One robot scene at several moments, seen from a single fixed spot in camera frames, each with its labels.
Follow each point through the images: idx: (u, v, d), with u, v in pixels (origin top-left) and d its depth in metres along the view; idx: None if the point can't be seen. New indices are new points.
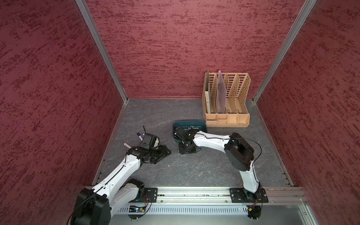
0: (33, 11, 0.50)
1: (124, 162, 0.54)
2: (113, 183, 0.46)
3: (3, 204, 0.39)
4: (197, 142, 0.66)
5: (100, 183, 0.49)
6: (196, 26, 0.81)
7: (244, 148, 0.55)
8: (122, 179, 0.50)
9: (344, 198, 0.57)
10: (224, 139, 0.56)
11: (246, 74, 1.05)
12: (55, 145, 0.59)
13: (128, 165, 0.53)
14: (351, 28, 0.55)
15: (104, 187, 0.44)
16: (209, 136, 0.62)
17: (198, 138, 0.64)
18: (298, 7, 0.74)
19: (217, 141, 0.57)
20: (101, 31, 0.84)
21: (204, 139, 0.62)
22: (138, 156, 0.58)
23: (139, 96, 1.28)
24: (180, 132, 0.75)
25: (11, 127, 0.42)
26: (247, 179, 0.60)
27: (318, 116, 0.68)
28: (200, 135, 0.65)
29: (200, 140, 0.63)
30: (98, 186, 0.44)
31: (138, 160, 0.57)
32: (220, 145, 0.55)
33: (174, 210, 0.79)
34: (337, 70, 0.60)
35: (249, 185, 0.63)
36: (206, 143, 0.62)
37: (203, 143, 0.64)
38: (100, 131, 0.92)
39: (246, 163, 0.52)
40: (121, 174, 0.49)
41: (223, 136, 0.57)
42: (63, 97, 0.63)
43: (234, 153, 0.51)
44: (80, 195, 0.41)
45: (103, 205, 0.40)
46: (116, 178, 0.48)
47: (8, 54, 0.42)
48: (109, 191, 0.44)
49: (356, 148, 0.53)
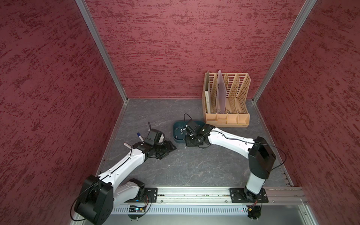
0: (33, 11, 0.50)
1: (130, 154, 0.55)
2: (118, 174, 0.47)
3: (3, 204, 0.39)
4: (213, 139, 0.59)
5: (106, 171, 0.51)
6: (196, 26, 0.81)
7: (267, 154, 0.51)
8: (126, 170, 0.51)
9: (344, 198, 0.57)
10: (246, 142, 0.51)
11: (246, 74, 1.05)
12: (55, 145, 0.59)
13: (133, 158, 0.54)
14: (351, 28, 0.55)
15: (110, 176, 0.46)
16: (229, 136, 0.55)
17: (215, 137, 0.58)
18: (298, 7, 0.74)
19: (239, 143, 0.52)
20: (101, 31, 0.84)
21: (222, 138, 0.56)
22: (144, 150, 0.59)
23: (139, 96, 1.28)
24: (191, 126, 0.68)
25: (11, 127, 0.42)
26: (254, 182, 0.59)
27: (318, 116, 0.68)
28: (218, 132, 0.59)
29: (218, 138, 0.57)
30: (104, 174, 0.46)
31: (143, 155, 0.58)
32: (241, 147, 0.50)
33: (174, 210, 0.79)
34: (337, 70, 0.60)
35: (253, 187, 0.62)
36: (225, 143, 0.56)
37: (221, 142, 0.57)
38: (100, 131, 0.92)
39: (268, 170, 0.48)
40: (126, 166, 0.50)
41: (246, 139, 0.52)
42: (63, 97, 0.63)
43: (258, 160, 0.46)
44: (87, 181, 0.42)
45: (108, 192, 0.40)
46: (120, 169, 0.49)
47: (8, 54, 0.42)
48: (114, 180, 0.45)
49: (357, 148, 0.53)
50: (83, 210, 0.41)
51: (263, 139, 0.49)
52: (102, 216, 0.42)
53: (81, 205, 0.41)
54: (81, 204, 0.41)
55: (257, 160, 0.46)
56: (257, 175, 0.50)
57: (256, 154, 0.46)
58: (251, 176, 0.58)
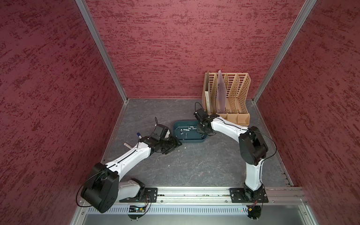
0: (33, 11, 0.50)
1: (136, 147, 0.56)
2: (124, 163, 0.48)
3: (3, 204, 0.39)
4: (215, 125, 0.67)
5: (113, 161, 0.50)
6: (196, 26, 0.81)
7: (259, 145, 0.55)
8: (132, 162, 0.52)
9: (344, 198, 0.57)
10: (241, 129, 0.57)
11: (246, 74, 1.05)
12: (55, 145, 0.59)
13: (139, 151, 0.55)
14: (351, 28, 0.55)
15: (116, 165, 0.47)
16: (228, 122, 0.63)
17: (215, 122, 0.67)
18: (298, 7, 0.74)
19: (234, 129, 0.58)
20: (101, 31, 0.84)
21: (221, 124, 0.64)
22: (150, 144, 0.60)
23: (139, 96, 1.28)
24: (200, 112, 0.78)
25: (11, 127, 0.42)
26: (251, 176, 0.61)
27: (318, 116, 0.68)
28: (219, 119, 0.67)
29: (218, 124, 0.65)
30: (111, 163, 0.47)
31: (149, 148, 0.59)
32: (236, 133, 0.56)
33: (174, 210, 0.79)
34: (337, 70, 0.60)
35: (251, 183, 0.64)
36: (223, 129, 0.63)
37: (220, 128, 0.66)
38: (100, 131, 0.92)
39: (255, 158, 0.52)
40: (132, 157, 0.52)
41: (241, 126, 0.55)
42: (63, 97, 0.63)
43: (246, 144, 0.52)
44: (94, 168, 0.43)
45: (114, 180, 0.41)
46: (127, 160, 0.50)
47: (8, 54, 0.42)
48: (120, 169, 0.46)
49: (356, 148, 0.53)
50: (89, 196, 0.42)
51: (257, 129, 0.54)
52: (106, 204, 0.42)
53: (86, 190, 0.43)
54: (87, 189, 0.43)
55: (246, 144, 0.52)
56: (246, 161, 0.56)
57: (246, 138, 0.52)
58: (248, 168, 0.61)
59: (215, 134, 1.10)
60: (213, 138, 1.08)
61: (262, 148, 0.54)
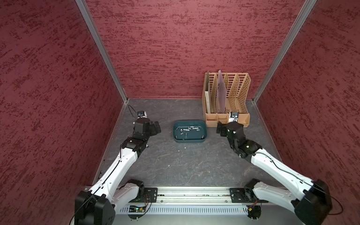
0: (33, 11, 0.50)
1: (119, 157, 0.51)
2: (110, 182, 0.44)
3: (3, 204, 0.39)
4: (258, 161, 0.53)
5: (97, 183, 0.43)
6: (196, 26, 0.81)
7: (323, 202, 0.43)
8: (120, 175, 0.48)
9: (344, 198, 0.57)
10: (303, 182, 0.43)
11: (246, 74, 1.05)
12: (55, 145, 0.59)
13: (124, 160, 0.50)
14: (351, 28, 0.55)
15: (102, 187, 0.42)
16: (280, 166, 0.48)
17: (261, 161, 0.52)
18: (298, 7, 0.74)
19: (292, 179, 0.45)
20: (101, 31, 0.83)
21: (271, 165, 0.49)
22: (134, 148, 0.55)
23: (139, 96, 1.28)
24: (238, 133, 0.59)
25: (11, 127, 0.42)
26: (272, 196, 0.55)
27: (318, 116, 0.68)
28: (265, 156, 0.52)
29: (265, 163, 0.51)
30: (96, 186, 0.42)
31: (134, 152, 0.54)
32: (294, 185, 0.43)
33: (174, 210, 0.79)
34: (337, 69, 0.60)
35: (264, 194, 0.60)
36: (273, 171, 0.49)
37: (266, 168, 0.51)
38: (100, 131, 0.92)
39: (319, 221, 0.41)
40: (118, 169, 0.47)
41: (303, 178, 0.44)
42: (63, 97, 0.63)
43: (314, 206, 0.39)
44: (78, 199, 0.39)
45: (104, 205, 0.39)
46: (112, 176, 0.45)
47: (8, 54, 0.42)
48: (108, 190, 0.42)
49: (356, 148, 0.53)
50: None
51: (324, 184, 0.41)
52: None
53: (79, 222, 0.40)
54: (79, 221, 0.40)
55: (313, 207, 0.39)
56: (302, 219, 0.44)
57: (314, 199, 0.39)
58: (276, 193, 0.55)
59: (215, 134, 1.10)
60: (213, 138, 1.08)
61: (328, 206, 0.43)
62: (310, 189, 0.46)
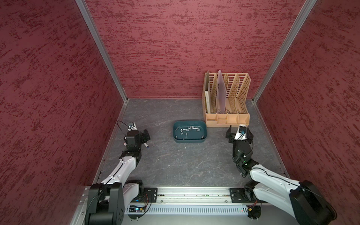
0: (33, 11, 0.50)
1: (122, 160, 0.59)
2: (119, 175, 0.50)
3: (3, 204, 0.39)
4: (253, 174, 0.60)
5: (108, 175, 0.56)
6: (196, 26, 0.81)
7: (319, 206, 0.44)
8: (126, 171, 0.54)
9: (344, 198, 0.57)
10: (289, 183, 0.48)
11: (246, 74, 1.05)
12: (55, 145, 0.59)
13: (127, 161, 0.58)
14: (351, 28, 0.55)
15: (113, 177, 0.48)
16: (271, 173, 0.55)
17: (255, 172, 0.59)
18: (298, 7, 0.74)
19: (281, 182, 0.50)
20: (101, 31, 0.84)
21: (264, 176, 0.55)
22: (133, 155, 0.62)
23: (139, 96, 1.28)
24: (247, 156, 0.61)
25: (11, 127, 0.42)
26: (272, 199, 0.56)
27: (318, 116, 0.68)
28: (259, 168, 0.60)
29: (259, 175, 0.57)
30: (107, 178, 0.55)
31: (134, 158, 0.62)
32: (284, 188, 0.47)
33: (174, 210, 0.79)
34: (337, 70, 0.60)
35: (264, 196, 0.60)
36: (267, 181, 0.54)
37: (261, 179, 0.57)
38: (100, 131, 0.92)
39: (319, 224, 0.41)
40: (124, 167, 0.54)
41: (289, 180, 0.49)
42: (63, 97, 0.63)
43: (301, 203, 0.42)
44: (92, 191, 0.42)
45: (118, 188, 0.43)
46: (120, 171, 0.52)
47: (8, 54, 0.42)
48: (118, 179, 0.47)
49: (356, 148, 0.53)
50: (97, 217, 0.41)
51: (311, 185, 0.45)
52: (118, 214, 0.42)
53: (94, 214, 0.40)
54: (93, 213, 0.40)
55: (302, 204, 0.42)
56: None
57: (300, 197, 0.43)
58: (277, 196, 0.54)
59: (215, 134, 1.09)
60: (213, 138, 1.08)
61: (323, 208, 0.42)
62: (297, 188, 0.46)
